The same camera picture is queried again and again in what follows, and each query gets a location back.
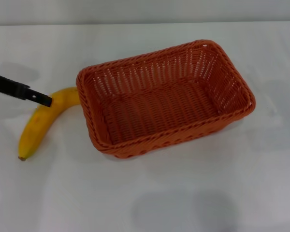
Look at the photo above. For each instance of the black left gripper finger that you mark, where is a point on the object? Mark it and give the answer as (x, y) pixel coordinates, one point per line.
(12, 87)

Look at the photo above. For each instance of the yellow banana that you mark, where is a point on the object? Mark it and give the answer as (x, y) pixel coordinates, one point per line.
(38, 123)

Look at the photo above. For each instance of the orange woven plastic basket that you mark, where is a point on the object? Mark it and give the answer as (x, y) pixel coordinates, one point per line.
(159, 108)

